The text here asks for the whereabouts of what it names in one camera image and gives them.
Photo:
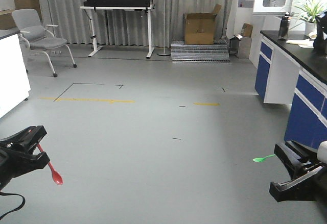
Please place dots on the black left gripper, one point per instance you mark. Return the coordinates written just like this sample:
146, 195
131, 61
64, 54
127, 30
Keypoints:
17, 156

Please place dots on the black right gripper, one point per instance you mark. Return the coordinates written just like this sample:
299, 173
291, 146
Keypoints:
300, 161

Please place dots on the red plastic spoon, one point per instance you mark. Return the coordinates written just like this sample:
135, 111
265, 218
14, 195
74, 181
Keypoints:
56, 177

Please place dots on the green plastic spoon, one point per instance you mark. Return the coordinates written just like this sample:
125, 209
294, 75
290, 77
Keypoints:
262, 159

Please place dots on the white cabinet at left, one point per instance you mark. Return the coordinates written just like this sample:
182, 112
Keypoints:
15, 84

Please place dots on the blue white lab counter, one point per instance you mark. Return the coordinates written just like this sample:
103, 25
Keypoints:
290, 74

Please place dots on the grey office chair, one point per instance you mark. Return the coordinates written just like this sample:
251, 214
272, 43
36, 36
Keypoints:
37, 38

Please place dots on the grey metal box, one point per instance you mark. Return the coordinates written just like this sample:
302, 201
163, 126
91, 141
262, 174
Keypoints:
234, 43

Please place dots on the metal grating stack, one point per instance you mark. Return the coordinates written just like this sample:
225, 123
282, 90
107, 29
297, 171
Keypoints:
216, 52

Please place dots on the dark water bottle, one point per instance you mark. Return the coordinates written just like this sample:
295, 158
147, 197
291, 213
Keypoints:
284, 26

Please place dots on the white standing desk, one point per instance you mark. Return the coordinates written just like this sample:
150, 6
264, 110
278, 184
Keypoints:
124, 25

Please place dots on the small cardboard box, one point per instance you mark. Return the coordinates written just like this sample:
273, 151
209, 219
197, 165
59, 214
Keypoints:
246, 30

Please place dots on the potted green plant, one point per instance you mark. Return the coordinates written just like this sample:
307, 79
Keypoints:
307, 12

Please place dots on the large open cardboard box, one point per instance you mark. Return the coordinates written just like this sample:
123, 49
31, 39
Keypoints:
199, 27

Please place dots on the grey curtain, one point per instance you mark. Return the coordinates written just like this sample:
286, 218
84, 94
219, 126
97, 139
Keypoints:
73, 24

